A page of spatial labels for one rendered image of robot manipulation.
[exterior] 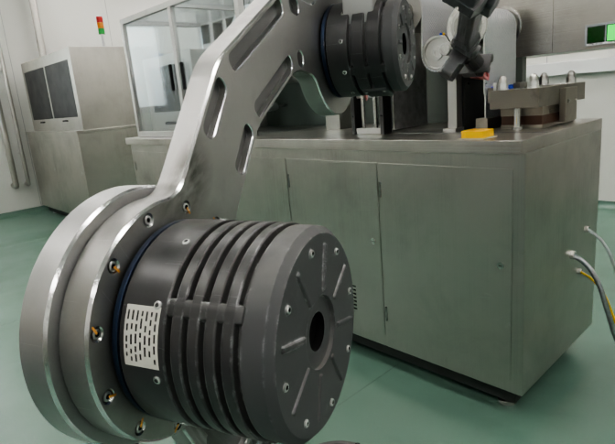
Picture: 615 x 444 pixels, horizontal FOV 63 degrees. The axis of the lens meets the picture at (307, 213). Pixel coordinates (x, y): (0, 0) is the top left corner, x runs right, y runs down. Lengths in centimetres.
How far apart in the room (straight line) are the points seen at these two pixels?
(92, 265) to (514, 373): 150
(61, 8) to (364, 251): 559
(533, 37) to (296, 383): 189
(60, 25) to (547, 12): 570
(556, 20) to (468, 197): 79
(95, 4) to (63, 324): 672
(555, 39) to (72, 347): 193
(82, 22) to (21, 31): 70
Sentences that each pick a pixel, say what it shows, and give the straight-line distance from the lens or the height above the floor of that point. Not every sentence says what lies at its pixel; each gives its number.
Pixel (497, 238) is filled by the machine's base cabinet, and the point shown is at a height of 60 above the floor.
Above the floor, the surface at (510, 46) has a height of 118.
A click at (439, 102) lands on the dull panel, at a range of 233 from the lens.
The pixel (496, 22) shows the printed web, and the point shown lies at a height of 125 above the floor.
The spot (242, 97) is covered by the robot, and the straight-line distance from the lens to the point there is 57.
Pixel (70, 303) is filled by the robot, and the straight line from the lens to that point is 42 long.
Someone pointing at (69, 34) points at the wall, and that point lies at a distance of 688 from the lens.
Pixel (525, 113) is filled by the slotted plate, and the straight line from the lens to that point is 181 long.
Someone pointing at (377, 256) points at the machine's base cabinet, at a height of 46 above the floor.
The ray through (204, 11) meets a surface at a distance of 262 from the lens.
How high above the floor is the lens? 107
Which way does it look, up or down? 13 degrees down
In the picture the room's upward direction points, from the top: 5 degrees counter-clockwise
